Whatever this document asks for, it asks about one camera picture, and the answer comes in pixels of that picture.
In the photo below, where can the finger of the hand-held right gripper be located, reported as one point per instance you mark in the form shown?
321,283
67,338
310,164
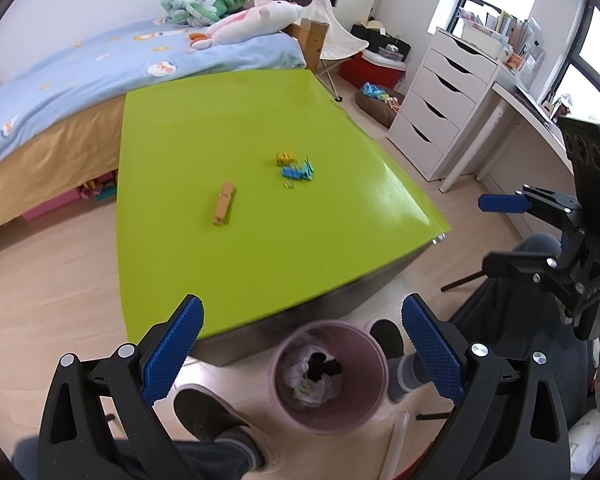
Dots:
502,204
515,265

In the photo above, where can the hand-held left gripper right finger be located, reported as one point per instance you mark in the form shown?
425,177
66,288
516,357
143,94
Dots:
432,345

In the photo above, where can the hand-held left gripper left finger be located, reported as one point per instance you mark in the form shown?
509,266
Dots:
172,345

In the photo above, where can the pink plastic wastebasket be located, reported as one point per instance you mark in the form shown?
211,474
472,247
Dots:
360,400

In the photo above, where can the black cloth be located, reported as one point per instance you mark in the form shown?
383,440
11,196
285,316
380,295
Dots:
325,366

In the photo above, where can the white socks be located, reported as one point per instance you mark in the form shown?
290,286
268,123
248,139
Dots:
292,364

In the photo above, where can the person's right slippered foot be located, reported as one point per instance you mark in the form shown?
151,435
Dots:
386,337

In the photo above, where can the person's slippered foot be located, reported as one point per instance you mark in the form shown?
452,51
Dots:
205,410
386,337

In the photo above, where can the black metal leg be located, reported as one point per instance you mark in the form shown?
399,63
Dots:
462,280
432,416

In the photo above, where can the person's left slippered foot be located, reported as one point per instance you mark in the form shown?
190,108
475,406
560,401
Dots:
205,410

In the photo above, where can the white desk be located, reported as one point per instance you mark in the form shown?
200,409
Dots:
525,115

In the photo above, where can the small desk ornament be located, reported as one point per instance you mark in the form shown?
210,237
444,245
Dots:
560,107

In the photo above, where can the translucent plastic tube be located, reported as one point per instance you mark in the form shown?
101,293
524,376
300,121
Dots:
397,442

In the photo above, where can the white drawer cabinet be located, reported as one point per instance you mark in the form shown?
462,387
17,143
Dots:
445,105

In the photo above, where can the brown wooden block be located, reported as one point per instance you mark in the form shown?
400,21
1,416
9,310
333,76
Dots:
223,205

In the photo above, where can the brown pet cushion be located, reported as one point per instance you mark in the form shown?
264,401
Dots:
375,110

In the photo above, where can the colourful toy blocks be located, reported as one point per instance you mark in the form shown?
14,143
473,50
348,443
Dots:
100,189

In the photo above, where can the row of books and folders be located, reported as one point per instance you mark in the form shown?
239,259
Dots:
505,30

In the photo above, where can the person's pale printed garment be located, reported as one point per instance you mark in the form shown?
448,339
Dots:
587,440

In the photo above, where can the pink box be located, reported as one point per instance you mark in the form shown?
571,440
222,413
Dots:
50,206

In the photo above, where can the red storage box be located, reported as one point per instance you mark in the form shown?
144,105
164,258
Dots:
367,72

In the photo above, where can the black bag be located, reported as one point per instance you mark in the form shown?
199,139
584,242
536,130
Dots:
380,42

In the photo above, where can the yellow binder clip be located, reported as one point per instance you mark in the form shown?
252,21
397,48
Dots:
283,158

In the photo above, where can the tan bed skirt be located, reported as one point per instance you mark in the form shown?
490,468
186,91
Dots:
50,165

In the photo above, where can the cream straw hat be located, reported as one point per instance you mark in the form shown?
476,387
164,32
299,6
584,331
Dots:
372,26

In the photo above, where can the white folding chair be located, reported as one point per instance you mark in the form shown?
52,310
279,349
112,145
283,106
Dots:
337,40

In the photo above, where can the bed with blue sheet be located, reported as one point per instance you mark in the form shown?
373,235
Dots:
105,65

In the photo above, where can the white pink plush toy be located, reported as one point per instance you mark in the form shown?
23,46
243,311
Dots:
250,22

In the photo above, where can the green plush toys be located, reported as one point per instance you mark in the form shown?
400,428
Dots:
205,7

